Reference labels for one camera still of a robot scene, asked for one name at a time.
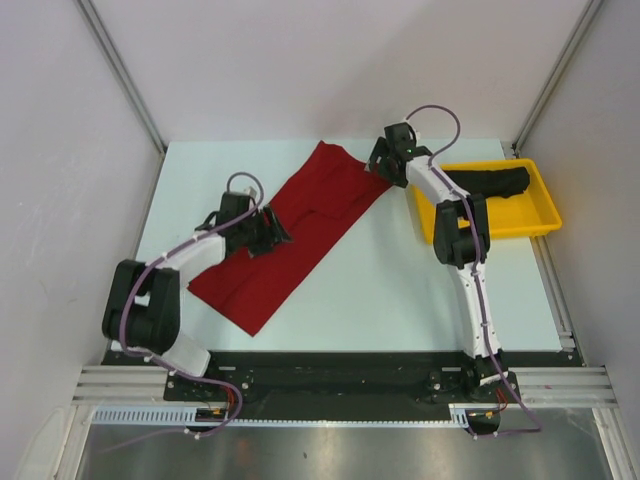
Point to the rolled black t shirt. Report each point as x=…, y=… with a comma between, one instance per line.
x=503, y=183

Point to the white slotted cable duct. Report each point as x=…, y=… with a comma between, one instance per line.
x=191, y=418

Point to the yellow plastic tray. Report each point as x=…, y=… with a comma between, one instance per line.
x=530, y=214

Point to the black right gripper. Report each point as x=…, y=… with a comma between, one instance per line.
x=381, y=149

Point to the aluminium frame rail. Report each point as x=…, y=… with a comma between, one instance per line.
x=537, y=387

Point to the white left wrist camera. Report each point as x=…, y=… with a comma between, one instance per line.
x=251, y=192

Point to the red t shirt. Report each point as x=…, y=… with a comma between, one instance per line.
x=317, y=206

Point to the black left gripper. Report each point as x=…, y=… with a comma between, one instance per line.
x=273, y=235

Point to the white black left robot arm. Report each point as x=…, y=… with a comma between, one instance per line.
x=143, y=309

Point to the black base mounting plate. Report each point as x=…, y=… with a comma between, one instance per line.
x=434, y=377

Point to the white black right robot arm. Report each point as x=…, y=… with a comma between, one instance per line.
x=461, y=242

